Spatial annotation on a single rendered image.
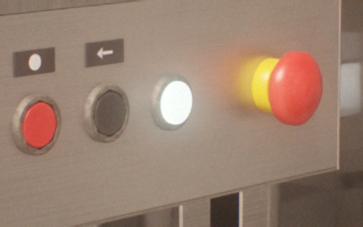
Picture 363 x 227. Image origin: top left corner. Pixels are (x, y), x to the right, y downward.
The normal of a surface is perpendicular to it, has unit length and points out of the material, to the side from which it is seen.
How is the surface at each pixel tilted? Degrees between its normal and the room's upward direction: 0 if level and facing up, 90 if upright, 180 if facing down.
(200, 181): 90
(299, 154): 90
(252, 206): 90
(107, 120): 90
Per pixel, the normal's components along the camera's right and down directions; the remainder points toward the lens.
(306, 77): 0.62, -0.16
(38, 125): 0.74, 0.11
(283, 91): 0.09, 0.11
